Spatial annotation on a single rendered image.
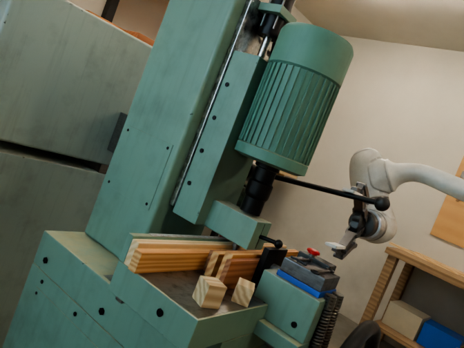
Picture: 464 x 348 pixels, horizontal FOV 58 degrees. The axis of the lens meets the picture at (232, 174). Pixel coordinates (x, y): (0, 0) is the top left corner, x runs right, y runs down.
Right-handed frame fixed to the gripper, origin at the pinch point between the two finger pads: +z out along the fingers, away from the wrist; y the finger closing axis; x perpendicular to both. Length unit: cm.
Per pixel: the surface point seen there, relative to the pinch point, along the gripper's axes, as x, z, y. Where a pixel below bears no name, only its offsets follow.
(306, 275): 4.0, 20.2, -12.0
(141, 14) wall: -229, -103, 92
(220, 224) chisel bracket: -21.0, 17.5, -9.7
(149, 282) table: -13, 44, -19
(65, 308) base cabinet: -43, 36, -39
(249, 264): -7.7, 22.1, -14.4
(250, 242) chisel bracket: -12.0, 17.0, -10.8
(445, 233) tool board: -17, -310, 4
